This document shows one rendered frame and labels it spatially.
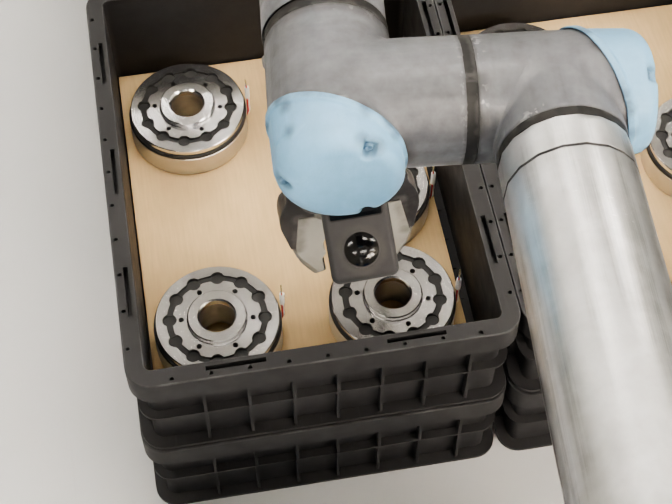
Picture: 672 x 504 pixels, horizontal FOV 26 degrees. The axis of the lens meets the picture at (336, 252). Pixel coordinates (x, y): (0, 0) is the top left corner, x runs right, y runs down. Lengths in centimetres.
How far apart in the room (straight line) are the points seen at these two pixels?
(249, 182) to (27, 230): 26
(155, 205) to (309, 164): 50
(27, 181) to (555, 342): 85
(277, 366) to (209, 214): 24
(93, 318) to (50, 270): 7
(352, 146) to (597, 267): 15
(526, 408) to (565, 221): 51
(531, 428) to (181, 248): 34
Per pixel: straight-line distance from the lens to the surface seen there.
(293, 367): 108
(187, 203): 128
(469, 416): 121
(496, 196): 116
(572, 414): 69
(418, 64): 82
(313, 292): 122
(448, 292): 119
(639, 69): 83
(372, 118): 80
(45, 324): 139
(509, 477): 130
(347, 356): 108
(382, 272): 98
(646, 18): 144
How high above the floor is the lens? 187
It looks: 57 degrees down
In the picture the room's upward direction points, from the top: straight up
